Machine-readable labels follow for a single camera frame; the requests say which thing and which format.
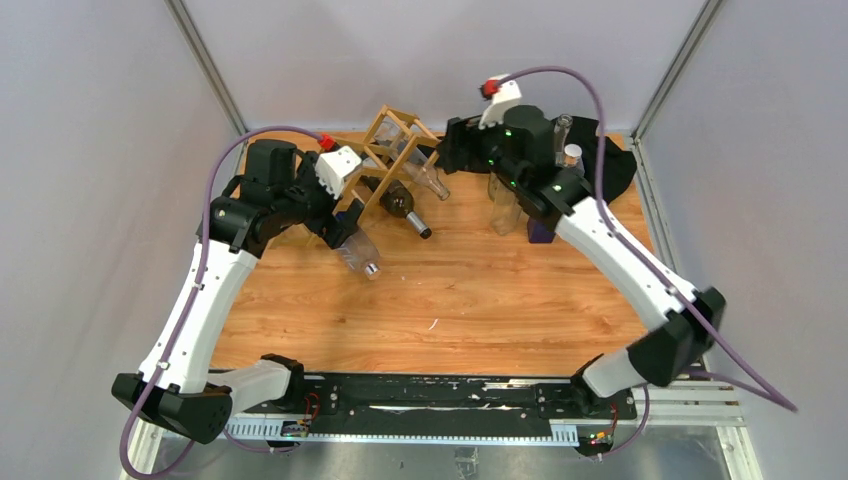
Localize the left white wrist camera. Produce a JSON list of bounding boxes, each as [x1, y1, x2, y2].
[[315, 146, 362, 200]]

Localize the aluminium frame rails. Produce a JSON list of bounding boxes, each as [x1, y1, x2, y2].
[[135, 370, 747, 446]]

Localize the black cloth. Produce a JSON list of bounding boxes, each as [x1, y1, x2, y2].
[[433, 115, 639, 203]]

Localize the dark bottle grey cap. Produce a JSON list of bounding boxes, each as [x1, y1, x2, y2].
[[379, 180, 432, 239]]

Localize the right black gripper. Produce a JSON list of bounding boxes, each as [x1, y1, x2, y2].
[[435, 115, 526, 191]]

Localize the clear bottle gold black label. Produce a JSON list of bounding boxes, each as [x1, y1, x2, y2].
[[487, 172, 503, 203]]

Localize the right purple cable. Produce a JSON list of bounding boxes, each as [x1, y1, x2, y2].
[[481, 66, 800, 458]]

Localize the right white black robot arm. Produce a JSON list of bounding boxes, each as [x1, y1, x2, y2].
[[437, 105, 726, 418]]

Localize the clear square bottle silver cap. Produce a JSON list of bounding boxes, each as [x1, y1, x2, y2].
[[490, 190, 522, 236]]

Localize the blue BLU labelled bottle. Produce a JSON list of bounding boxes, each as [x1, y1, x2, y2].
[[526, 143, 586, 245]]

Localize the wooden lattice wine rack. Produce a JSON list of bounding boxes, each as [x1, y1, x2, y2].
[[316, 105, 450, 214]]

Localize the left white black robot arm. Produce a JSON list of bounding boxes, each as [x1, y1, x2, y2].
[[112, 139, 362, 444]]

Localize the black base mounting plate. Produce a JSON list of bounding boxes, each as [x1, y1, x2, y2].
[[245, 372, 636, 444]]

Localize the clear bottle white label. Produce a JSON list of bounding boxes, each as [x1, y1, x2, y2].
[[552, 114, 573, 166]]

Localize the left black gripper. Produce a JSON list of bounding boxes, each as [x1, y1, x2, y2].
[[274, 152, 363, 247]]

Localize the blue bottle silver cap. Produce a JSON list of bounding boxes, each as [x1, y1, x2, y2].
[[336, 223, 381, 280]]

